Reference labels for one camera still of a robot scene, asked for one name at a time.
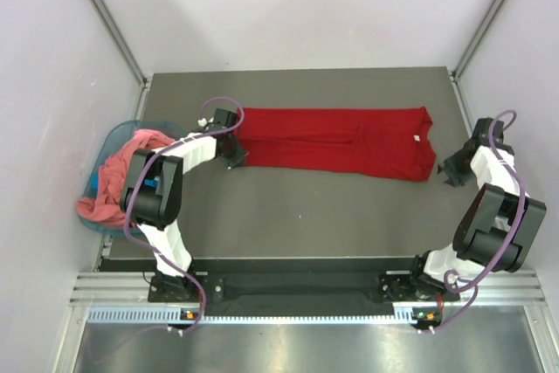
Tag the red t shirt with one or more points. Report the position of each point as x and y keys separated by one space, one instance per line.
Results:
x=386 y=143

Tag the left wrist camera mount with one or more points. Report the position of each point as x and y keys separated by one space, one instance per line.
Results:
x=203 y=121

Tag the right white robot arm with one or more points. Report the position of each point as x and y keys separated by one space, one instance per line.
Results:
x=500 y=225

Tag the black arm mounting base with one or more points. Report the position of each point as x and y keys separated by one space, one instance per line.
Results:
x=298 y=286

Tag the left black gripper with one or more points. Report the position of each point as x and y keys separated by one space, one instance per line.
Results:
x=238 y=159

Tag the slotted cable duct rail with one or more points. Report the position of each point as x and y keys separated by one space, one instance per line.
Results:
x=185 y=316

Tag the pink t shirt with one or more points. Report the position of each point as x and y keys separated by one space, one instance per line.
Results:
x=105 y=207

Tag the teal mesh laundry basket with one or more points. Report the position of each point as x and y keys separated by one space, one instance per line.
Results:
x=112 y=144

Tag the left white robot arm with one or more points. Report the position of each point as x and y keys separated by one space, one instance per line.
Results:
x=151 y=197

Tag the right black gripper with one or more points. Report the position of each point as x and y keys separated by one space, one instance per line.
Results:
x=454 y=176

